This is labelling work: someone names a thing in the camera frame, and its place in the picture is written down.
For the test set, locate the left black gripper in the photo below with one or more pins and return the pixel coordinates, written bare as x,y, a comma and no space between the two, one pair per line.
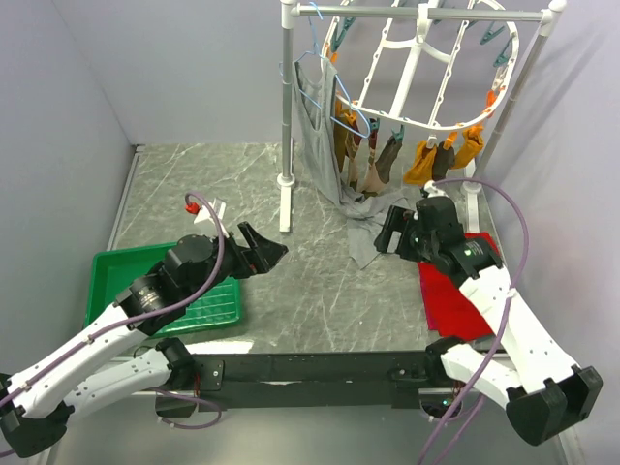
260,258

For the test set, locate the mustard yellow sock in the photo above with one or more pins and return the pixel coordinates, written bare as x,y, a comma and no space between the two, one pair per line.
472,145
421,170

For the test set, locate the white clothes rack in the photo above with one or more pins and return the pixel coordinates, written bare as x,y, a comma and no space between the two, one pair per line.
290,121

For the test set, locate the green plastic tray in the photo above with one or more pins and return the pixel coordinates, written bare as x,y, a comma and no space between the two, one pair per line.
113,271

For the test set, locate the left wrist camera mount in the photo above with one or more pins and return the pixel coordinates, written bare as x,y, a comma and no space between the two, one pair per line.
203,214

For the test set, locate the brown knit sock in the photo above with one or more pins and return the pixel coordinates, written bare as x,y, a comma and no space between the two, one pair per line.
443,162

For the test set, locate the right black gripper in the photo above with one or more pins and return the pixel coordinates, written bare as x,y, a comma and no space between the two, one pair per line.
398,219

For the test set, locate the grey tank top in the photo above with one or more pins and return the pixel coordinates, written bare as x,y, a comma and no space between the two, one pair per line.
365,216

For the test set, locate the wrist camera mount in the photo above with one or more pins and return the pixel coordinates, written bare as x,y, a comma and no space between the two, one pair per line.
203,214
431,190

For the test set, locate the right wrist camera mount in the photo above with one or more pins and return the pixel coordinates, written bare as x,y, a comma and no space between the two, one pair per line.
431,190

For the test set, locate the dark brown sock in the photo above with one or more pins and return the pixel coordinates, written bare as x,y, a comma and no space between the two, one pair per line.
388,156

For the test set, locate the black base beam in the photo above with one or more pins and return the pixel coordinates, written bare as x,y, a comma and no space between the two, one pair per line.
313,380

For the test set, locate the red folded cloth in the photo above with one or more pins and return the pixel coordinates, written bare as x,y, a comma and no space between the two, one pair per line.
447,310

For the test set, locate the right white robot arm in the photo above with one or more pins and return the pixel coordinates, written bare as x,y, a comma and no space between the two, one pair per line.
545,391

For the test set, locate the white clip sock hanger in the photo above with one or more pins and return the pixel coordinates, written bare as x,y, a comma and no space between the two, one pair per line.
429,71

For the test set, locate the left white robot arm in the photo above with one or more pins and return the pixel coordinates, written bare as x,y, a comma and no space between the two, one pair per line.
39,403

